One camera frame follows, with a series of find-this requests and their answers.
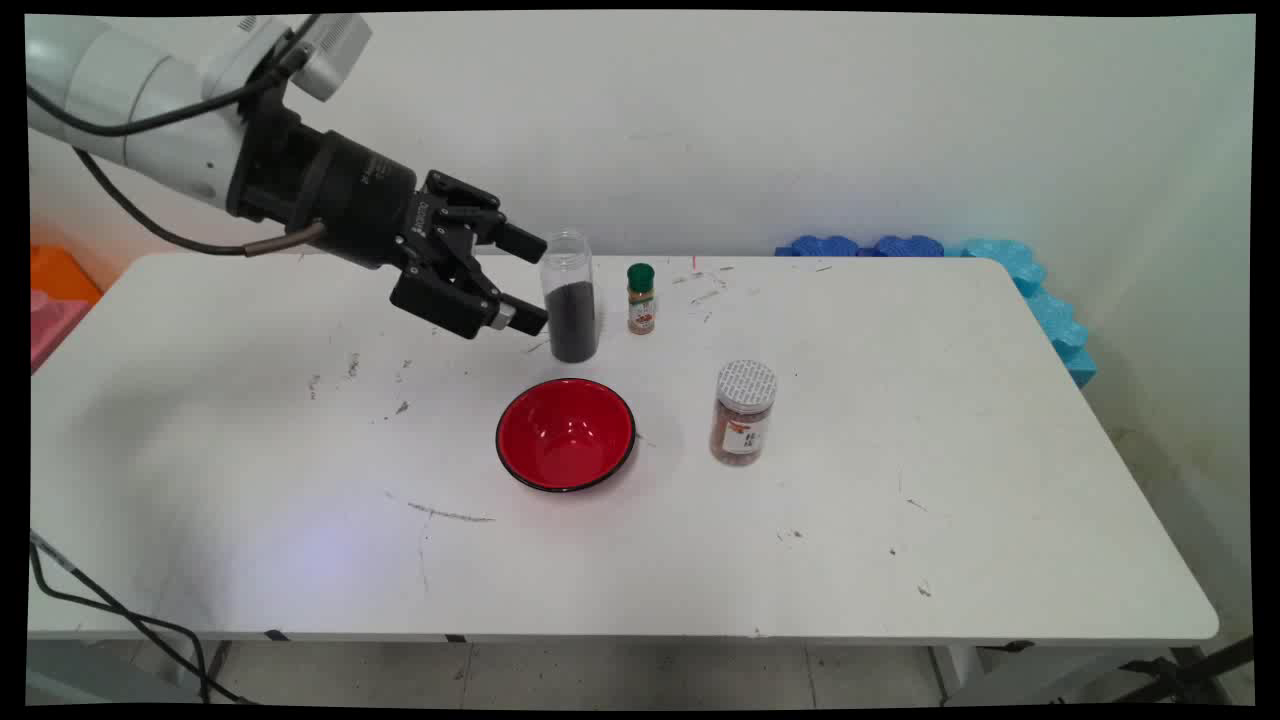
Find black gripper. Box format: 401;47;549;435
228;95;550;342

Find clear jar with black seeds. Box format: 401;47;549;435
540;230;601;364

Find small spice bottle green cap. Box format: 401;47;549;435
626;263;657;336

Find red bowl with black rim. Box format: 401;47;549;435
495;377;638;494

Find spice jar white patterned lid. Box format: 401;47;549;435
710;360;779;467

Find orange box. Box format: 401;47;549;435
30;245;103;306

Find pink box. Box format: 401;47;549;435
30;290;91;374

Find light blue foam mat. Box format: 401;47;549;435
948;238;1099;389

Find black stand legs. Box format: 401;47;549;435
1110;635;1256;706

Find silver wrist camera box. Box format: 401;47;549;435
290;14;373;103

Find black camera cable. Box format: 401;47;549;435
27;14;326;137

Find thin black floor cable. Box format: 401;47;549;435
28;530;256;706

